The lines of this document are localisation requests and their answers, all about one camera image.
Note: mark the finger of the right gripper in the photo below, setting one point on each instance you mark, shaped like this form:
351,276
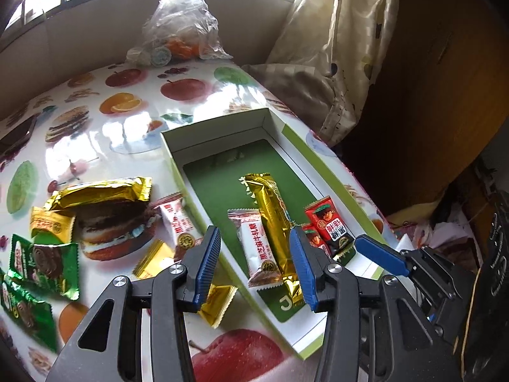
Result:
389,256

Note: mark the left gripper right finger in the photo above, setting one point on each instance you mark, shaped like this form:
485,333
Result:
382,327

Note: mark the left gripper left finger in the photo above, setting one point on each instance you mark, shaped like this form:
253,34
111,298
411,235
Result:
107,344

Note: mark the green Milo biscuit packet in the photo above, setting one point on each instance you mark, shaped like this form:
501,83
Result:
52,267

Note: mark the red black candy packet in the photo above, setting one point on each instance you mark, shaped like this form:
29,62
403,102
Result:
324,216

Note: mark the white sesame candy packet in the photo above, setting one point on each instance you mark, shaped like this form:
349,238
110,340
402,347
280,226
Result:
263,270

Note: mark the long gold snack bar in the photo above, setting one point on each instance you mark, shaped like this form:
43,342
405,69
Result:
278,226

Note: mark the yellow gold snack packet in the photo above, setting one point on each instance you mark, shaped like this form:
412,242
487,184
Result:
56,225

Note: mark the black smartphone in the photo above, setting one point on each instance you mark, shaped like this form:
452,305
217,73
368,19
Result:
18,136

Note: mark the cream patterned curtain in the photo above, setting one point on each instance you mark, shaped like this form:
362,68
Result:
325,60

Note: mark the clear plastic bag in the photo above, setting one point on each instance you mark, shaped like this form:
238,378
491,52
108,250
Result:
178,30

